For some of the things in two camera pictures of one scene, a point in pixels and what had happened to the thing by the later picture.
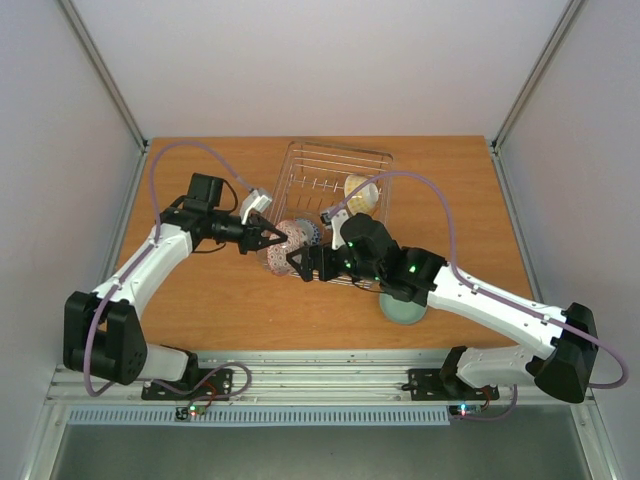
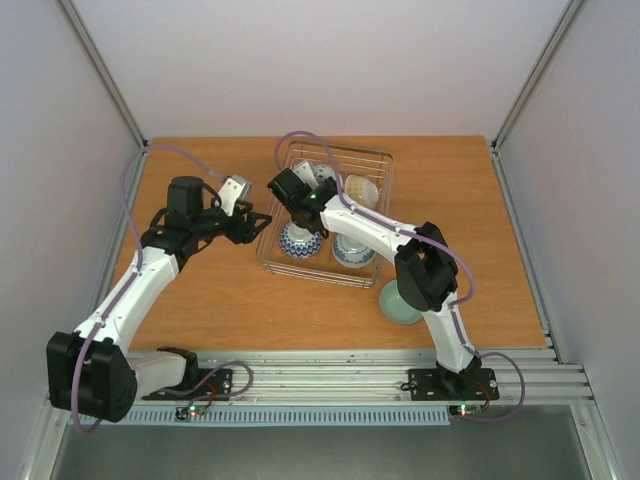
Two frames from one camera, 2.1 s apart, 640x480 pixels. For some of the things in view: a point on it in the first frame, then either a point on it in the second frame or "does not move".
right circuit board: [464, 409] does not move
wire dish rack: [316, 188] does not move
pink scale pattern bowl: [299, 235] -> [322, 172]
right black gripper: [323, 263] -> [283, 185]
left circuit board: [183, 414] does not move
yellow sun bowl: [365, 200] does not move
